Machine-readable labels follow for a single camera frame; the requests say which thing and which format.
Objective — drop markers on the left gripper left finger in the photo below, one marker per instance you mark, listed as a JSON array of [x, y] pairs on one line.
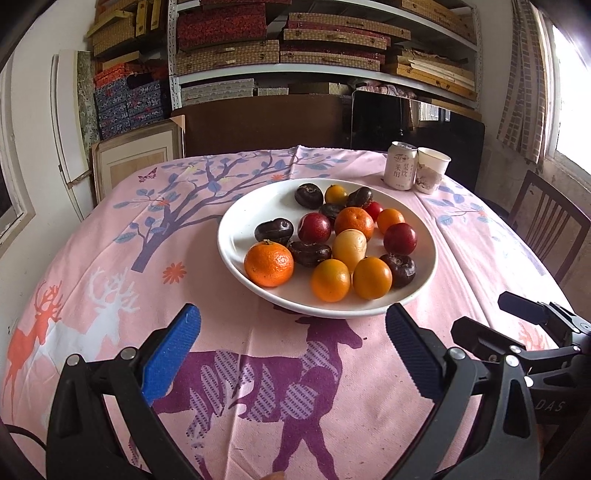
[[81, 440]]

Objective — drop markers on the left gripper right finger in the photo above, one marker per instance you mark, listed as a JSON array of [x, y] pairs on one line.
[[502, 442]]

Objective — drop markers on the finger of the right gripper pair seen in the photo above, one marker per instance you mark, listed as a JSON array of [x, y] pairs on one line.
[[488, 344]]

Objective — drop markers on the dark water chestnut back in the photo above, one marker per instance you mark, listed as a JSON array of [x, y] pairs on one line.
[[403, 268]]

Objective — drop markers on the dark water chestnut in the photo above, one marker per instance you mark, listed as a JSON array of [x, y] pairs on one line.
[[403, 268], [360, 197], [309, 196]]

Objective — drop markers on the orange fruit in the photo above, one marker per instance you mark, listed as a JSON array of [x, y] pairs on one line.
[[331, 280], [372, 278]]

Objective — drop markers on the yellow-brown passion fruit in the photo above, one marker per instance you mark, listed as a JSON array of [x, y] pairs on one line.
[[350, 247]]

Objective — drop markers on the wooden chair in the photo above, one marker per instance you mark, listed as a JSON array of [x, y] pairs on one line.
[[552, 214]]

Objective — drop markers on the red plum right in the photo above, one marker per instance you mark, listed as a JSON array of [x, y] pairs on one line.
[[401, 239]]

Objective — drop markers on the red plum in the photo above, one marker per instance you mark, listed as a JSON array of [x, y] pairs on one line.
[[314, 227], [401, 239]]

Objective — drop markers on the small orange kumquat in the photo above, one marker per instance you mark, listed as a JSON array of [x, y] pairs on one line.
[[389, 217]]

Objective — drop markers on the mandarin with green stem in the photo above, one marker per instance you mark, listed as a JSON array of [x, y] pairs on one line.
[[268, 264]]

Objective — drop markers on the small red tomato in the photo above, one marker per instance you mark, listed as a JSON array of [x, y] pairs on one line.
[[374, 209]]

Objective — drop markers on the large mandarin centre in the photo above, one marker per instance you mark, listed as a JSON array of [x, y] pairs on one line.
[[357, 219]]

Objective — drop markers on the white oval plate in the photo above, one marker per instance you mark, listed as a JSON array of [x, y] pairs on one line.
[[236, 235]]

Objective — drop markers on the dark chestnut on plate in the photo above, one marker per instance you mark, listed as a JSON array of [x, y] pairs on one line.
[[309, 255]]

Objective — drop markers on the white paper cup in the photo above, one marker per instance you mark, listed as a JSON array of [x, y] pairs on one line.
[[430, 169]]

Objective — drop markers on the red plum left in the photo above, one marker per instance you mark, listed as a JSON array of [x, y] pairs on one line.
[[314, 227]]

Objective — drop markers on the white drink can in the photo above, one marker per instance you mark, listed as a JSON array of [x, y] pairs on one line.
[[400, 169]]

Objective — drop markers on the dark chestnut plate front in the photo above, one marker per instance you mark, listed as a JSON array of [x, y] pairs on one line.
[[278, 230]]

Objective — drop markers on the small yellow-green citrus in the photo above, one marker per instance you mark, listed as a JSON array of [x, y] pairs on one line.
[[336, 194]]

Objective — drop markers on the checked curtain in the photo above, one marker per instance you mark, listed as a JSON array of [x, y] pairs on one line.
[[529, 104]]

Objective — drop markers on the framed picture leaning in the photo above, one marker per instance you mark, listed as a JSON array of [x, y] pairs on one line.
[[115, 159]]

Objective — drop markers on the black monitor panel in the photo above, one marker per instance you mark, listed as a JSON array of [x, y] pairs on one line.
[[378, 120]]

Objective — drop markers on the dark wooden board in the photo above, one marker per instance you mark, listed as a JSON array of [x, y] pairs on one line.
[[267, 122]]

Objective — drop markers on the blue patterned boxes stack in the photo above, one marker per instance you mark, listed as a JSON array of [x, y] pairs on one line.
[[121, 109]]

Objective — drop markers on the metal shelving unit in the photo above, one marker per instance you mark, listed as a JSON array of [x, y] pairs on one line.
[[429, 47]]

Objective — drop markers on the window frame left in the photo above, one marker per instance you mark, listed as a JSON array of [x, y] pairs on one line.
[[21, 210]]

